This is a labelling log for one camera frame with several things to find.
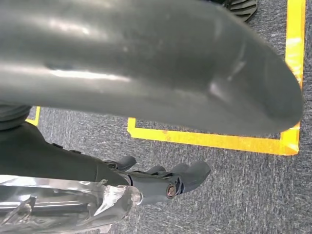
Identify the black ribbed robot foot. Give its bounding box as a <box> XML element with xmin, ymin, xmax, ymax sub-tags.
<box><xmin>211</xmin><ymin>0</ymin><xmax>258</xmax><ymax>22</ymax></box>

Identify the yellow floor tape square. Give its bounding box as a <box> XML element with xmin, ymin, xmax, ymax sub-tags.
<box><xmin>127</xmin><ymin>0</ymin><xmax>307</xmax><ymax>156</ymax></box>
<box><xmin>26</xmin><ymin>106</ymin><xmax>41</xmax><ymax>127</ymax></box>

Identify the clear plastic cover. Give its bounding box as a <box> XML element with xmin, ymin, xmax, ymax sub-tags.
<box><xmin>0</xmin><ymin>175</ymin><xmax>144</xmax><ymax>234</ymax></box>

